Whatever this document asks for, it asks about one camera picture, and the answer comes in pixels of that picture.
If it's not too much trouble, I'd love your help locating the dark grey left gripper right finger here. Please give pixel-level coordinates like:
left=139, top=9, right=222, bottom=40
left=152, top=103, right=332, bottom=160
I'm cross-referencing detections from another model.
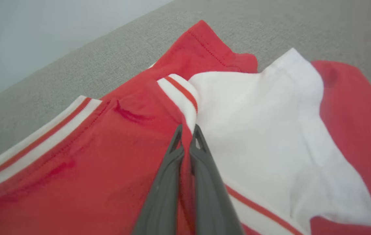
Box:
left=189, top=124, right=245, bottom=235

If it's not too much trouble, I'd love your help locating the red shirt with lettering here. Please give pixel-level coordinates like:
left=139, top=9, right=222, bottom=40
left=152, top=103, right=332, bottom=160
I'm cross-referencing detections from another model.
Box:
left=0, top=20, right=371, bottom=235

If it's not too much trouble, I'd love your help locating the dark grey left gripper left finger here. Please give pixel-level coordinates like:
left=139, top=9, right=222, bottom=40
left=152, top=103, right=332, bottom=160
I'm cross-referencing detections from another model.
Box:
left=132, top=124, right=186, bottom=235

